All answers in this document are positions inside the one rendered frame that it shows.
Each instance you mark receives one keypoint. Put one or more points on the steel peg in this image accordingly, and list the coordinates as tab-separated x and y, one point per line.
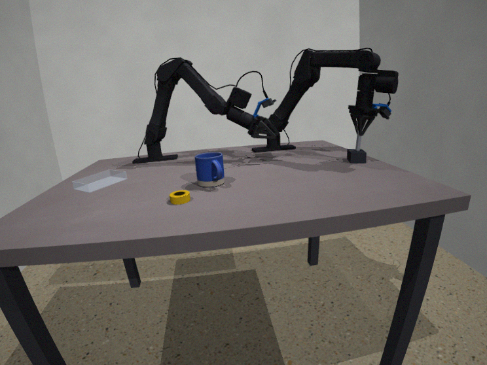
358	142

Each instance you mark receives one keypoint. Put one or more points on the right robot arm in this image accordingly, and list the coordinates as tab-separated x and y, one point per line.
156	129

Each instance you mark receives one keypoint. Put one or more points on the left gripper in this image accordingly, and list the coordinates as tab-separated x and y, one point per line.
364	110

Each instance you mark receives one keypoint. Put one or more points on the blue mug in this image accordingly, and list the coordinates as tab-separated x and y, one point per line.
210	171

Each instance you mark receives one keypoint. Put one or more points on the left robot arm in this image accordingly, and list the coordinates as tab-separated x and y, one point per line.
307	74

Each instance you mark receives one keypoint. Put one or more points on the yellow tape roll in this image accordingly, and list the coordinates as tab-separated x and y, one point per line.
180	197

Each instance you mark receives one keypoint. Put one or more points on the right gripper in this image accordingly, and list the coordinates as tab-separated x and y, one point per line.
257	124

